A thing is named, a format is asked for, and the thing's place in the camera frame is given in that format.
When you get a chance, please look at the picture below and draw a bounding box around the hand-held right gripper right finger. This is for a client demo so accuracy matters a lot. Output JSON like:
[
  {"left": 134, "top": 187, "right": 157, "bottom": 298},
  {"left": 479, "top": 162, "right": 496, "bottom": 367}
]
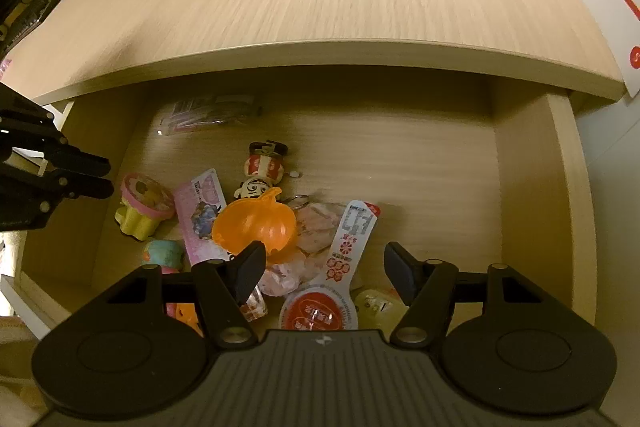
[{"left": 384, "top": 241, "right": 543, "bottom": 350}]

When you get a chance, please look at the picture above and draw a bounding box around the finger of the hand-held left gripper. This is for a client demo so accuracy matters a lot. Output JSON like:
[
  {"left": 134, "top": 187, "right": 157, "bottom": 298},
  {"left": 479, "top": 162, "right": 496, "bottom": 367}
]
[
  {"left": 0, "top": 82, "right": 112, "bottom": 178},
  {"left": 0, "top": 172, "right": 115, "bottom": 230}
]

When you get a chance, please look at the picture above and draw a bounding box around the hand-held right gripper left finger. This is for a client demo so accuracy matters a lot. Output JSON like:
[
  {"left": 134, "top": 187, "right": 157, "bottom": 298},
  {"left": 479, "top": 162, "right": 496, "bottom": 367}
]
[{"left": 102, "top": 241, "right": 267, "bottom": 350}]

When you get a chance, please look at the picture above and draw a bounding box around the pink translucent snack packet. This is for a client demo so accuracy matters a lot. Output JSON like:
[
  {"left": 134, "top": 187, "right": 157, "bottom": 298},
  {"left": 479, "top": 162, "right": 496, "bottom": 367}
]
[
  {"left": 294, "top": 203, "right": 347, "bottom": 258},
  {"left": 260, "top": 254, "right": 328, "bottom": 298}
]

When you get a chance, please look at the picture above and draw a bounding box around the yellow jelly cup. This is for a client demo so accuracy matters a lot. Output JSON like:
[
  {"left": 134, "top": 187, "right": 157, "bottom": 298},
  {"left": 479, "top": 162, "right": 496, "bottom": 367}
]
[{"left": 352, "top": 288, "right": 405, "bottom": 330}]

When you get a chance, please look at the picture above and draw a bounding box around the orange plastic pumpkin shell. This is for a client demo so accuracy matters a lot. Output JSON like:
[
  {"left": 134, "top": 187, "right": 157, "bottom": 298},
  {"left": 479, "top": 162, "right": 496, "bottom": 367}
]
[{"left": 211, "top": 187, "right": 297, "bottom": 264}]

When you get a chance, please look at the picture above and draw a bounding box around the yellow pink cupcake toy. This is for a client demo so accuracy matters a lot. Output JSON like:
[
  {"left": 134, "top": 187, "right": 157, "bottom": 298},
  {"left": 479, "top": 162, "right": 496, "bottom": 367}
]
[{"left": 114, "top": 173, "right": 176, "bottom": 240}]

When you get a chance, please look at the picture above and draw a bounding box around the white red sachet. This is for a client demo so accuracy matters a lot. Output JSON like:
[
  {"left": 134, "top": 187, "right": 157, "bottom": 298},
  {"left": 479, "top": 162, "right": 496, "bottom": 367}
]
[{"left": 312, "top": 199, "right": 381, "bottom": 293}]

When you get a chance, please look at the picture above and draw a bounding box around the pink printed card packet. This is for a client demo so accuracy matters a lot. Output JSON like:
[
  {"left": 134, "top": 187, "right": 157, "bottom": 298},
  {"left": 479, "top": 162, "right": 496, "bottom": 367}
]
[{"left": 173, "top": 169, "right": 232, "bottom": 267}]

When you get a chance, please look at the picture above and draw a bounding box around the red lid sauce cup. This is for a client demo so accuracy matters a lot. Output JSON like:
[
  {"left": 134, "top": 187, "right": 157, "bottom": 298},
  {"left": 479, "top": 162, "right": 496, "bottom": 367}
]
[{"left": 277, "top": 284, "right": 360, "bottom": 332}]

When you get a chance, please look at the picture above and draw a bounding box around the orange pink small toy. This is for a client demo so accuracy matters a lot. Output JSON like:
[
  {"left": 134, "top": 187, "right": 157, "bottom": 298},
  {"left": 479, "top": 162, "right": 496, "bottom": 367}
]
[{"left": 165, "top": 302, "right": 203, "bottom": 337}]

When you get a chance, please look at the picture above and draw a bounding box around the teal round squishy toy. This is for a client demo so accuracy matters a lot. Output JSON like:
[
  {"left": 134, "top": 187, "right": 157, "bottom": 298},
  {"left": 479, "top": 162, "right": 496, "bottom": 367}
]
[{"left": 142, "top": 239, "right": 187, "bottom": 277}]

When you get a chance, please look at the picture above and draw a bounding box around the figure doll keychain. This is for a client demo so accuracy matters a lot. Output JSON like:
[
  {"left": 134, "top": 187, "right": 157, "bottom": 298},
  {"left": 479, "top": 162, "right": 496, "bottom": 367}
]
[{"left": 234, "top": 139, "right": 313, "bottom": 214}]

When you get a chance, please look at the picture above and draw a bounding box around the wooden drawer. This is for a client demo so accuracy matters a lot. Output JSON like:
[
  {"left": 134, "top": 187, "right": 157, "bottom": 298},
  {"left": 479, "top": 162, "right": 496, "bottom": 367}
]
[{"left": 15, "top": 67, "right": 598, "bottom": 343}]

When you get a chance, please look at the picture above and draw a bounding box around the clear packet of pink strips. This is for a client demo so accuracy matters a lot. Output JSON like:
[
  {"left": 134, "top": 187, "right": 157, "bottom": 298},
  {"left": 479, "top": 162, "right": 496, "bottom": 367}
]
[{"left": 157, "top": 94, "right": 263, "bottom": 136}]

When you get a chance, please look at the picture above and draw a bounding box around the dark keyboard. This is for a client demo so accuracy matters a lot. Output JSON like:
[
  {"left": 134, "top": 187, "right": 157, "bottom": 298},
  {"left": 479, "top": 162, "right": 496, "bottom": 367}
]
[{"left": 0, "top": 0, "right": 68, "bottom": 54}]

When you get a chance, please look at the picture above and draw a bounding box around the white carton with red stripe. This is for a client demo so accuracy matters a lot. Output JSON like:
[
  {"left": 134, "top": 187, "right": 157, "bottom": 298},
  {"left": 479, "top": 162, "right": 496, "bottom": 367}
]
[{"left": 545, "top": 0, "right": 640, "bottom": 100}]

